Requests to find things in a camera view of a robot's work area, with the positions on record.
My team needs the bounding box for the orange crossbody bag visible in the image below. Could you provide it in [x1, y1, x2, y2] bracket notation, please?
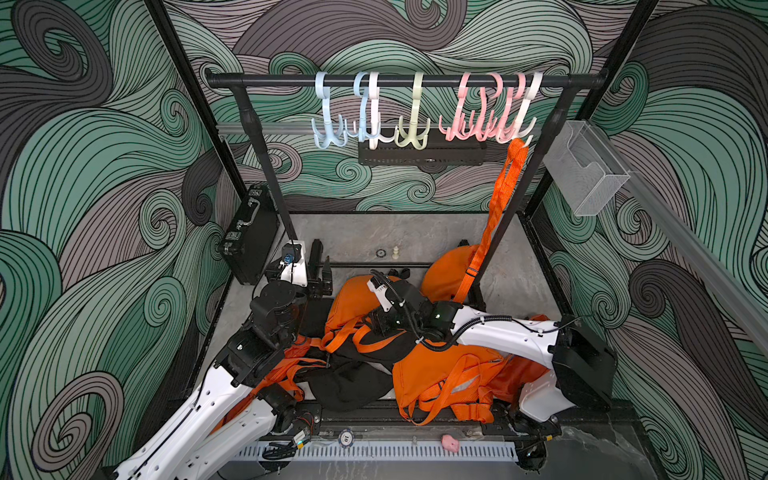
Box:
[421, 139, 529, 304]
[321, 275, 412, 355]

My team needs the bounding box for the light blue hook leftmost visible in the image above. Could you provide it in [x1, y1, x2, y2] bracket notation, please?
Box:
[311, 71, 348, 149]

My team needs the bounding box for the black clothes rack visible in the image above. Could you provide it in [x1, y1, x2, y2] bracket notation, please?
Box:
[204, 69, 609, 293]

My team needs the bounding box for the black bag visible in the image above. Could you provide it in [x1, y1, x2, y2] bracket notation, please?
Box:
[298, 298, 416, 370]
[305, 359, 393, 412]

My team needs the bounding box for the white hook rightmost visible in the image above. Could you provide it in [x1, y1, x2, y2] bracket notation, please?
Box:
[506, 71, 544, 148]

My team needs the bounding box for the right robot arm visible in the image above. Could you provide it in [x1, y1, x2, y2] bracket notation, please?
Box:
[367, 271, 617, 425]

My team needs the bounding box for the white slotted cable duct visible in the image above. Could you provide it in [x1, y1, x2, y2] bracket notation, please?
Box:
[227, 440, 520, 464]

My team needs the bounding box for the orange backpack bag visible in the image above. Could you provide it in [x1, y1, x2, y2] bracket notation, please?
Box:
[392, 346, 507, 426]

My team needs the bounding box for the black bag lower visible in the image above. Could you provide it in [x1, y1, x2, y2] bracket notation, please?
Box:
[305, 359, 393, 412]

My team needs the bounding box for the white hook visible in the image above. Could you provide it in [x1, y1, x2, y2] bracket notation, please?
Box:
[506, 71, 544, 148]
[368, 71, 394, 150]

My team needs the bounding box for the clear mesh wall bin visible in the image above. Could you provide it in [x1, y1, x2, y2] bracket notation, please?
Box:
[544, 120, 630, 217]

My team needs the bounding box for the orange bag front left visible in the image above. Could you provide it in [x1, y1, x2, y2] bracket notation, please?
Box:
[211, 336, 327, 434]

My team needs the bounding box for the pink small object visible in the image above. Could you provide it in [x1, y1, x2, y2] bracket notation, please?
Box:
[441, 434, 460, 454]

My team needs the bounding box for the black bag upper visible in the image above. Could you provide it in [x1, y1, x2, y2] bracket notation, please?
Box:
[298, 298, 416, 370]

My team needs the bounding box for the aluminium wall rail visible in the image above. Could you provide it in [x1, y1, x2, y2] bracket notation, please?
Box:
[596, 127, 767, 351]

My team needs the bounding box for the light blue hook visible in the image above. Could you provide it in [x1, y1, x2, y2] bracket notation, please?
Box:
[311, 71, 348, 149]
[353, 72, 370, 143]

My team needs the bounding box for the white hook left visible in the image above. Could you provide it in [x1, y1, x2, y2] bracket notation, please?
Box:
[368, 71, 394, 150]

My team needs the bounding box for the front poker chip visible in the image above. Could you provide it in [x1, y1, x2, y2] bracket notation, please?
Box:
[338, 429, 355, 448]

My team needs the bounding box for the black hard case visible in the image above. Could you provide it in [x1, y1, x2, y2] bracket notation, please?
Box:
[218, 185, 279, 285]

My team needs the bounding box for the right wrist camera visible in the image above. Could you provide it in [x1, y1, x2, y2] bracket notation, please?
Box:
[367, 279, 393, 312]

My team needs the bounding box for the pale green hook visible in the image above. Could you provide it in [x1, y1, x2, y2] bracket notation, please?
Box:
[394, 72, 431, 150]

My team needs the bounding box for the pink hook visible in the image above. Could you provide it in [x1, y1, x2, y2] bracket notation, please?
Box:
[495, 73, 526, 144]
[471, 71, 505, 143]
[438, 72, 471, 141]

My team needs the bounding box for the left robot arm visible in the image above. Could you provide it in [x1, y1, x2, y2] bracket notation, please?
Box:
[112, 240, 333, 479]

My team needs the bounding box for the rust red bag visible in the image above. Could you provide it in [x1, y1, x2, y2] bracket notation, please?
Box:
[497, 314, 553, 404]

